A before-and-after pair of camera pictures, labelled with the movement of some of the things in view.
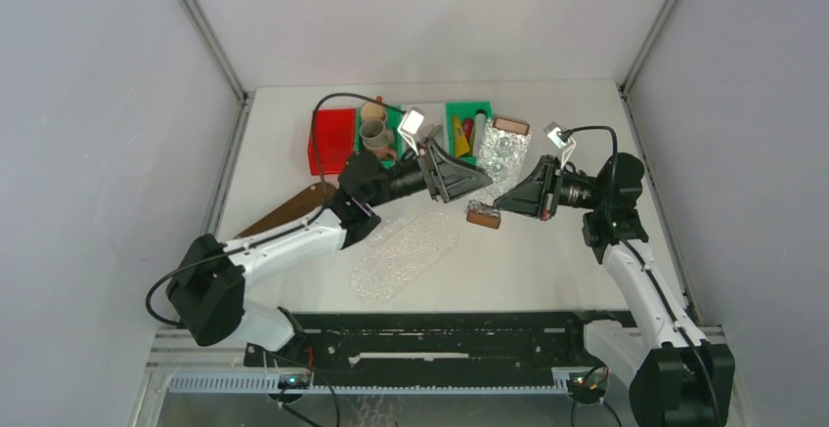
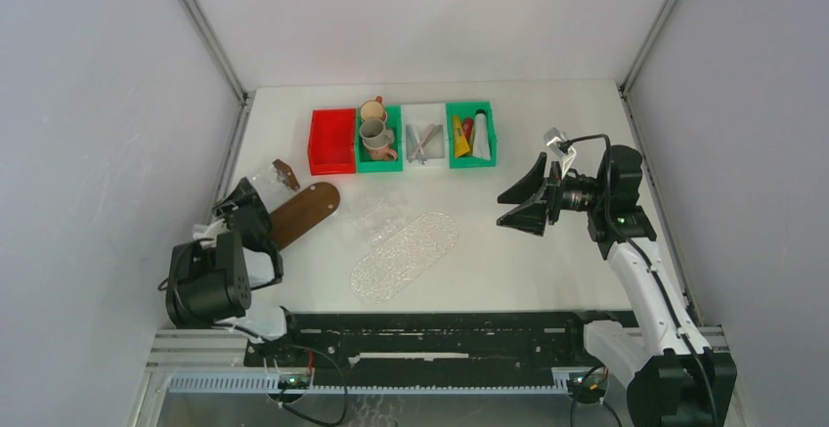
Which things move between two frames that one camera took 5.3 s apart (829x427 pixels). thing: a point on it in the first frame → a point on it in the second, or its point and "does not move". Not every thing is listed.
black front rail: x=434 y=339 does not move
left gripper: x=448 y=177 → x=241 y=194
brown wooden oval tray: x=313 y=198 does not move
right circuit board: x=589 y=391 does not move
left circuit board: x=293 y=381 does not move
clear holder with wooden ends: x=504 y=150 → x=279 y=171
